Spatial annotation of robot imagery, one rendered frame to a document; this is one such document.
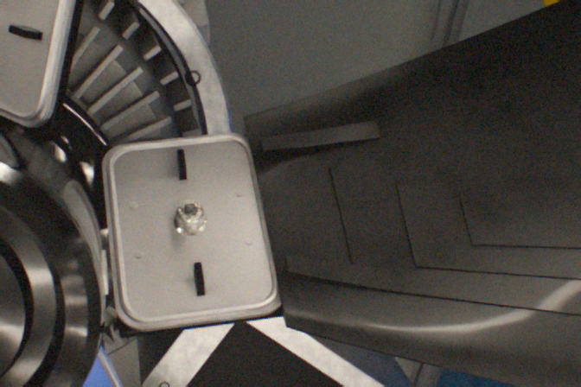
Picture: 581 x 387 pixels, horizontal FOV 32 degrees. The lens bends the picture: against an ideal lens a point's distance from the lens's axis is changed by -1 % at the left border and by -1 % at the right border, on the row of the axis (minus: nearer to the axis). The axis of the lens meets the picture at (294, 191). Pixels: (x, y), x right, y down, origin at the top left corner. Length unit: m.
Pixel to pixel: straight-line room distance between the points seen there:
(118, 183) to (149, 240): 0.03
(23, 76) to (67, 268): 0.08
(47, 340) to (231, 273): 0.08
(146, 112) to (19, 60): 0.14
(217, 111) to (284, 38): 0.79
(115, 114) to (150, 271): 0.12
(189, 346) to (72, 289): 0.18
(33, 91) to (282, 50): 1.03
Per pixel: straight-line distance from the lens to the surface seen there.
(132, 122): 0.50
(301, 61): 1.41
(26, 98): 0.38
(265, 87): 1.44
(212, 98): 0.58
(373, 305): 0.40
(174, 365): 0.53
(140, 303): 0.39
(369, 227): 0.41
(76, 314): 0.35
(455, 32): 1.44
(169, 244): 0.41
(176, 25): 0.58
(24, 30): 0.37
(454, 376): 1.34
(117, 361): 0.67
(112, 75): 0.50
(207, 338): 0.52
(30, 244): 0.35
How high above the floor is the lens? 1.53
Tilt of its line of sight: 54 degrees down
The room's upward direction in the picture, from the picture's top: 6 degrees clockwise
